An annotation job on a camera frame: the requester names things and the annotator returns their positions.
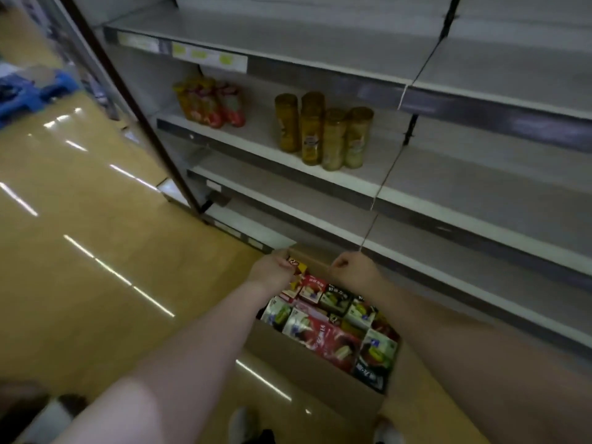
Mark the white metal shelving unit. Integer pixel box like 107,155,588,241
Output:
58,0,592,361

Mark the red and yellow pouch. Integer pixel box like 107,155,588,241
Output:
218,83,247,128
173,81,193,121
187,77,210,123
202,78,227,129

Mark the person's right hand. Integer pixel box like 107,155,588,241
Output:
329,251,385,294

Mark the person's white shoe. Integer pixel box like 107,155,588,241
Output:
228,406,261,444
372,418,406,444

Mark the person's left hand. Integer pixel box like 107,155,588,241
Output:
246,249,298,297

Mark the brown cardboard box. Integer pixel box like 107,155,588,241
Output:
242,246,404,428

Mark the pile of colourful snack boxes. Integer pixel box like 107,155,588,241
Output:
259,256,401,393

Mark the person's left forearm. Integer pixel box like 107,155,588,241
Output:
51,278,278,444

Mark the person's right white shoe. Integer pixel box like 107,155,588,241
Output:
372,418,406,444

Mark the person's right forearm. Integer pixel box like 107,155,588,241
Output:
363,278,592,444

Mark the person's left white shoe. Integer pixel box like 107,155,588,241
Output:
228,406,261,444

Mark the white price label strip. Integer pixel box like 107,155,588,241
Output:
117,31,249,74

